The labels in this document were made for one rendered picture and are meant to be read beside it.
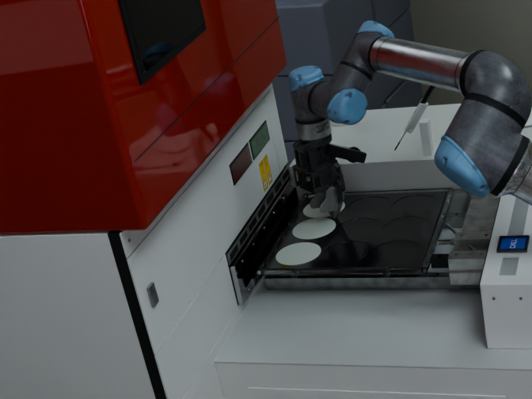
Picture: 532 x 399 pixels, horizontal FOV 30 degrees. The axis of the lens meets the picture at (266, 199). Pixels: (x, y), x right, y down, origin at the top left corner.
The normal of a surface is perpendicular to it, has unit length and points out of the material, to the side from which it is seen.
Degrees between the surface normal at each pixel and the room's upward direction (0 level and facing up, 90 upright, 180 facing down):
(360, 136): 0
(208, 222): 90
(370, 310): 0
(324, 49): 90
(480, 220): 0
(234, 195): 90
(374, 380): 90
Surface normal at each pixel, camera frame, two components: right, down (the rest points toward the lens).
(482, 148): -0.04, -0.08
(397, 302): -0.19, -0.89
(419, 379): -0.30, 0.45
